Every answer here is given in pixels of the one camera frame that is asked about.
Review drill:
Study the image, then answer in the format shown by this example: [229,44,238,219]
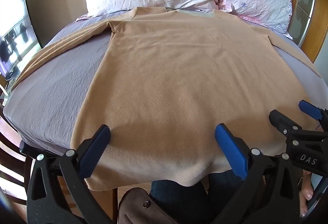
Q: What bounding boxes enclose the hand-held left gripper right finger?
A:
[213,123,301,224]

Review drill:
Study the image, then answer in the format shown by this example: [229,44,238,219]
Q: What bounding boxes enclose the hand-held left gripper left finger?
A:
[19,124,114,224]

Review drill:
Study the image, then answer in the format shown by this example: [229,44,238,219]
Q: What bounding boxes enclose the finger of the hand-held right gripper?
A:
[269,109,303,137]
[298,100,328,122]

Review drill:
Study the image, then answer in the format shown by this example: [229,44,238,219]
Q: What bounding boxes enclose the tan fleece shirt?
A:
[11,6,321,192]

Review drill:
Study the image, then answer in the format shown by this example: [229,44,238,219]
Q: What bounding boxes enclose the person's right hand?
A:
[298,170,314,217]

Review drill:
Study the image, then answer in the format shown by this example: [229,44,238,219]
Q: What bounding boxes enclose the person's legs in jeans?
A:
[149,170,245,224]

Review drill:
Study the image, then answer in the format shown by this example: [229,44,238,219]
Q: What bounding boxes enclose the grey textured bed sheet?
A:
[2,14,328,156]

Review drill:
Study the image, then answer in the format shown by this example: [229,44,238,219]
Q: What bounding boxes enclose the brown leather bag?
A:
[118,187,181,224]

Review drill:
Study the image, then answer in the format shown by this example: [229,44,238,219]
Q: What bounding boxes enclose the dark wooden chair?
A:
[0,111,35,200]

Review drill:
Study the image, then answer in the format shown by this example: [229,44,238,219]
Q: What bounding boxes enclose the glass window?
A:
[0,0,43,81]

